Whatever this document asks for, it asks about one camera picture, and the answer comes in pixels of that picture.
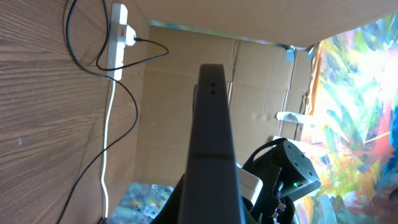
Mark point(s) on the blue Galaxy smartphone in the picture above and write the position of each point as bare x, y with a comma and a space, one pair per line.
211, 191

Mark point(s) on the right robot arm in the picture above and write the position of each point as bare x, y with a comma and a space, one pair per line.
276, 175

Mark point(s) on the white charger plug adapter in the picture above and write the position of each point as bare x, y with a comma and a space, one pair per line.
130, 35

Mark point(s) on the brown cardboard panel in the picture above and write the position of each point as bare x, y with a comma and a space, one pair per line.
260, 82

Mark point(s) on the white power strip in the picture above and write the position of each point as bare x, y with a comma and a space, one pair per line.
116, 42

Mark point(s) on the colourful painted backdrop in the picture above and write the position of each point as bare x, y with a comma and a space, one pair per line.
341, 99

